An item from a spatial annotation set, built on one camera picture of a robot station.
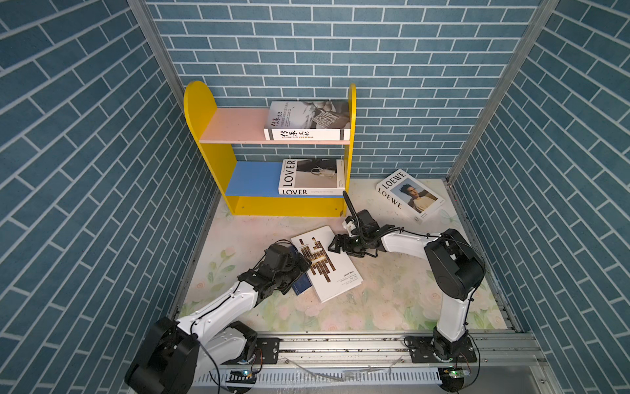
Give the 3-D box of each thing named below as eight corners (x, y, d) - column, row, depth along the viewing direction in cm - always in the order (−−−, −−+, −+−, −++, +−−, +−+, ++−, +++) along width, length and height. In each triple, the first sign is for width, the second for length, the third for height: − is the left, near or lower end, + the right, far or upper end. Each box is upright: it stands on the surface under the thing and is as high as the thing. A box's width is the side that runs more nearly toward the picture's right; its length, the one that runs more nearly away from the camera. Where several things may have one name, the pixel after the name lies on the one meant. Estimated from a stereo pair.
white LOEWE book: (419, 224, 106) (422, 219, 103) (375, 189, 119) (377, 183, 116) (442, 205, 113) (445, 199, 110) (398, 174, 127) (400, 168, 124)
